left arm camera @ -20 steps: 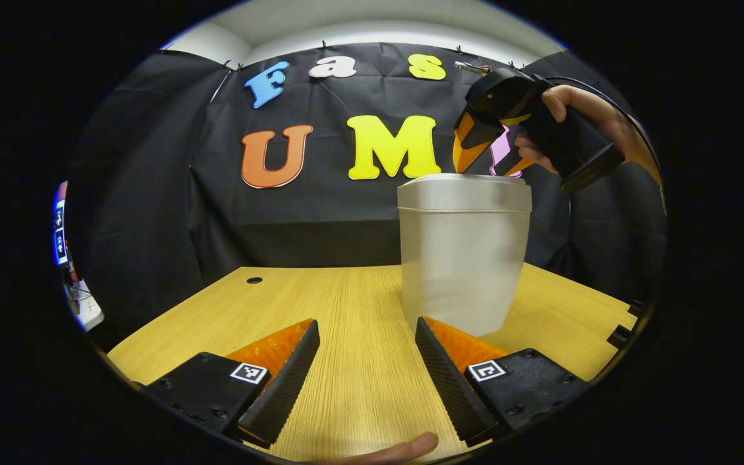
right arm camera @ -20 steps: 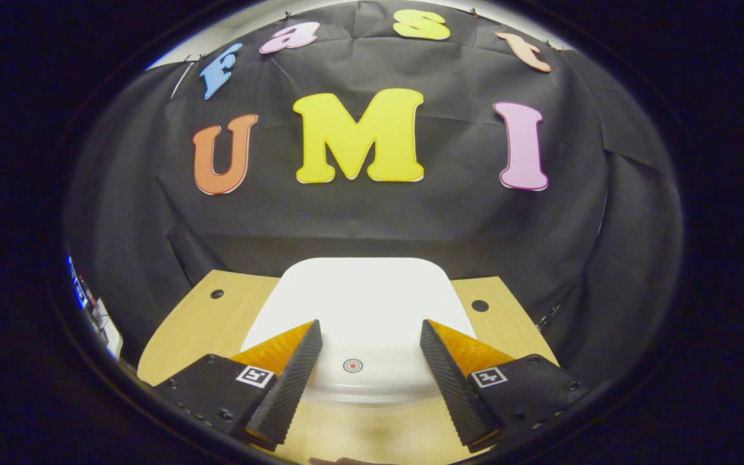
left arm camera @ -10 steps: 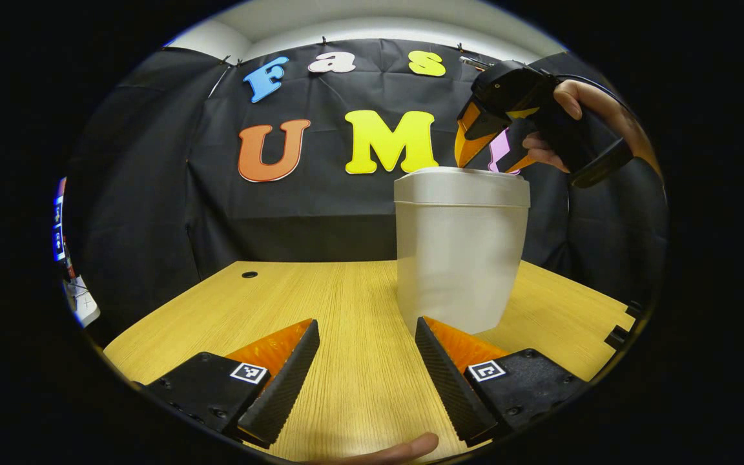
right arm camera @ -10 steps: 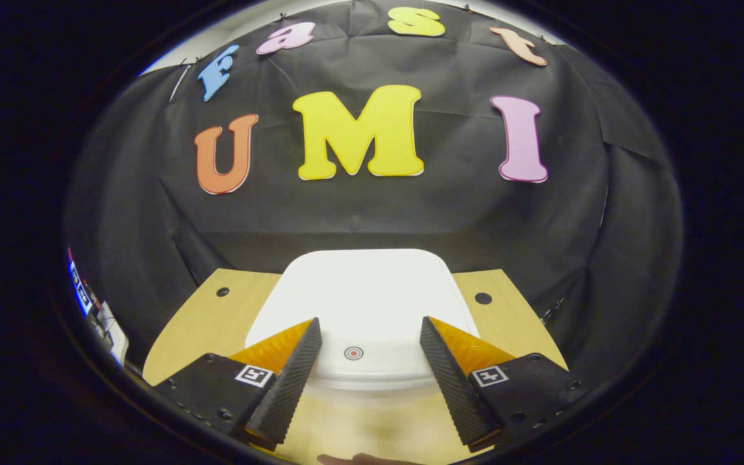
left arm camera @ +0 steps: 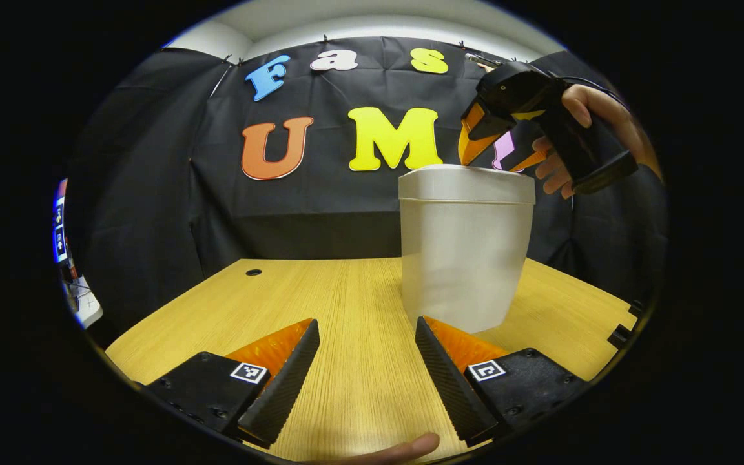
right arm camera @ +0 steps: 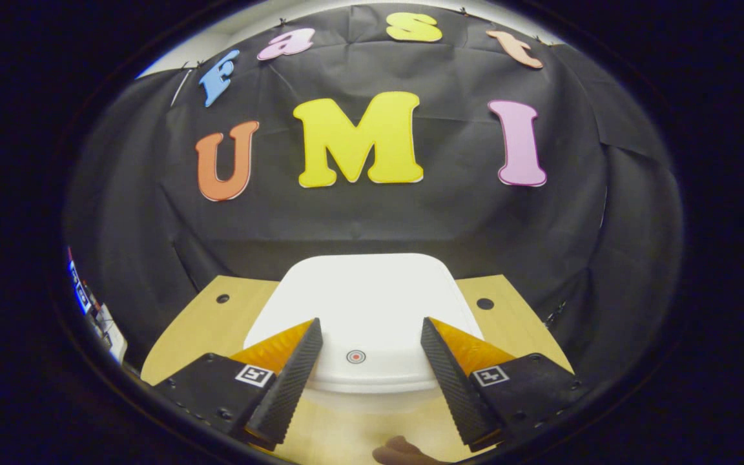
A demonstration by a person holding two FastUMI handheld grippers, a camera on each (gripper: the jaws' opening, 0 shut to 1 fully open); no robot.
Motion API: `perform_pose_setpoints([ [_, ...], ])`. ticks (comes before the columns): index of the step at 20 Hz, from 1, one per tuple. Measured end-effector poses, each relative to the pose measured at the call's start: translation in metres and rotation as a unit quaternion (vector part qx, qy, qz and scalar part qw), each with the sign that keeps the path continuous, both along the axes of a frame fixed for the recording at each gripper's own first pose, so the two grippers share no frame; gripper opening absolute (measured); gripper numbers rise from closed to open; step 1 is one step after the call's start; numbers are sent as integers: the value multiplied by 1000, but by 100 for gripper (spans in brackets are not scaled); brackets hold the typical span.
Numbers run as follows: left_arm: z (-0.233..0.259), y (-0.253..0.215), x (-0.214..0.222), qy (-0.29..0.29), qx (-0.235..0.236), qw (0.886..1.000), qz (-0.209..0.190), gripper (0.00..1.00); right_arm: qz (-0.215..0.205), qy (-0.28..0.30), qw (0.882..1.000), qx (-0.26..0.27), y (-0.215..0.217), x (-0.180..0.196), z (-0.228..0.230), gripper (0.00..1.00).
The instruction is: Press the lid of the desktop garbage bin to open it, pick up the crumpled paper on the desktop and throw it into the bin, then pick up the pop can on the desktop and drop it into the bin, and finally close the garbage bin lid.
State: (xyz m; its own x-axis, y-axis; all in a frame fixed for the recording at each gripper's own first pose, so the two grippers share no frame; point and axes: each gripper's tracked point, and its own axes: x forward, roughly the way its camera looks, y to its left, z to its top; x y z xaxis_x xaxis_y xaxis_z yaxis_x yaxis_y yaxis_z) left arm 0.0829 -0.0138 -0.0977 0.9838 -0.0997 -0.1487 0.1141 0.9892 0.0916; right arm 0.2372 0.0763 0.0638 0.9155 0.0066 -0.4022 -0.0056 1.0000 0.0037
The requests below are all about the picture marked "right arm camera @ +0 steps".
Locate white desktop garbage bin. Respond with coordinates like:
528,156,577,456
243,253,486,414

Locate black backdrop cloth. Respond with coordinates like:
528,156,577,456
62,3,684,382

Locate wooden desktop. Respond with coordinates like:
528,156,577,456
141,274,574,465

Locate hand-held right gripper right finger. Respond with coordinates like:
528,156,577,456
420,316,586,453

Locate computer monitor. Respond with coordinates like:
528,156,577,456
67,249,95,317

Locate white side table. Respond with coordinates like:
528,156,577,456
96,302,129,364

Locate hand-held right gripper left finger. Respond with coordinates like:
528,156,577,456
152,317,324,451

